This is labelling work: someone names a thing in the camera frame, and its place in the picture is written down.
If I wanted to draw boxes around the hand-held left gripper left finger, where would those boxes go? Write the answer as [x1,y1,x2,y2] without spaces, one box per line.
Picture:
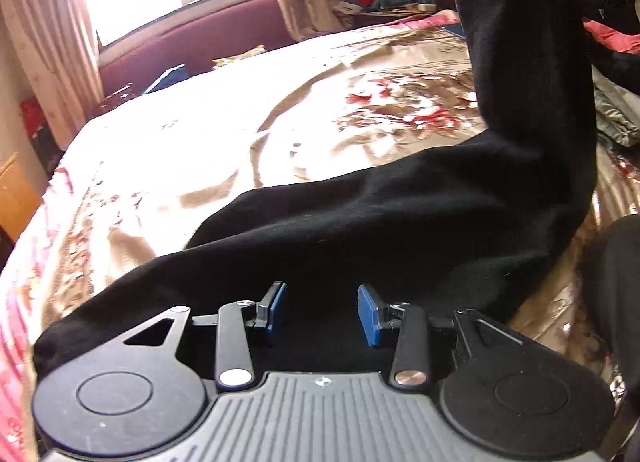
[122,281,290,391]

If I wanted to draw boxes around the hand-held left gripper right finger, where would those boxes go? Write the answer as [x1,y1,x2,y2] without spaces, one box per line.
[356,283,511,389]

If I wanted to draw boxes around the black pants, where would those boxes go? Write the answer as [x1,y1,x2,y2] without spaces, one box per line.
[32,0,601,378]

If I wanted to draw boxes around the green folded pants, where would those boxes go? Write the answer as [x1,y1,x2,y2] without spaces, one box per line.
[594,75,640,145]

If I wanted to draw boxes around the salmon pink garment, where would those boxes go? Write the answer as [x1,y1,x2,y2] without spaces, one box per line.
[582,20,640,54]

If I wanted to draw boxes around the dark folded garment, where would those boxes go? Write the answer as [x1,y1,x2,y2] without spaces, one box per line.
[585,37,640,88]

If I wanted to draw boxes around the floral satin bedspread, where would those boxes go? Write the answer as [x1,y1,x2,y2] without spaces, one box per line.
[0,10,640,462]

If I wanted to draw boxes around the person's leg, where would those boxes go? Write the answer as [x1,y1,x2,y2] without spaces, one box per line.
[582,215,640,393]

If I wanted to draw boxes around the cluttered nightstand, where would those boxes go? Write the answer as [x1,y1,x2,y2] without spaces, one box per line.
[332,0,441,30]

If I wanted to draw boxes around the blue cloth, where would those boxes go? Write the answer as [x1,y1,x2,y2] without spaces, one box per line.
[141,65,188,94]

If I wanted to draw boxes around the patterned cushion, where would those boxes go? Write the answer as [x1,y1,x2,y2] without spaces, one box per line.
[212,45,266,66]

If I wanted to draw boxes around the wooden cabinet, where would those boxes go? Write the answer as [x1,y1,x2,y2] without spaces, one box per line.
[0,152,43,243]

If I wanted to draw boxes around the maroon headboard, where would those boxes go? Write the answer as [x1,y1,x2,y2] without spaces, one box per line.
[97,0,301,98]

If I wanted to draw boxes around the red bag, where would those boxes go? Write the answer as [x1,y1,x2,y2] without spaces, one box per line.
[20,97,63,163]

